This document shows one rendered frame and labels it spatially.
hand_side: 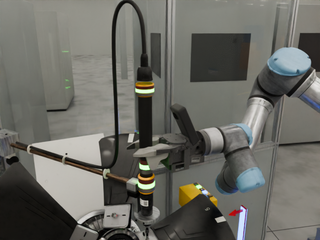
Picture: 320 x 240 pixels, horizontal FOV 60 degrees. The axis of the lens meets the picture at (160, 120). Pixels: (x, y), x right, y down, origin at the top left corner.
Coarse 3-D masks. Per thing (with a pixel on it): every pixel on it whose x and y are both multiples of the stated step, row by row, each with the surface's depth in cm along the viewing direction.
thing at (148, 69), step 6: (144, 54) 62; (144, 60) 62; (144, 66) 62; (138, 72) 63; (144, 72) 62; (150, 72) 63; (138, 78) 63; (144, 78) 62; (150, 78) 63; (144, 198) 72; (150, 198) 72; (144, 204) 73; (150, 204) 73; (144, 210) 73; (150, 210) 74
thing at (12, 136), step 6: (0, 132) 102; (6, 132) 102; (12, 132) 102; (18, 132) 102; (0, 138) 97; (6, 138) 98; (12, 138) 100; (18, 138) 102; (0, 144) 97; (6, 144) 98; (0, 150) 98; (6, 150) 99; (12, 150) 101; (18, 150) 103
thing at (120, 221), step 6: (120, 204) 79; (126, 204) 78; (108, 210) 80; (114, 210) 79; (120, 210) 78; (126, 210) 77; (120, 216) 77; (126, 216) 76; (108, 222) 78; (114, 222) 77; (120, 222) 76; (126, 222) 75
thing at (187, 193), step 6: (186, 186) 127; (192, 186) 127; (180, 192) 125; (186, 192) 122; (192, 192) 122; (198, 192) 122; (180, 198) 126; (186, 198) 121; (192, 198) 118; (210, 198) 118; (180, 204) 127; (216, 204) 117
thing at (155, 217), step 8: (128, 184) 74; (136, 184) 73; (128, 192) 74; (136, 192) 73; (136, 200) 74; (136, 208) 75; (136, 216) 74; (144, 216) 74; (152, 216) 74; (144, 224) 72
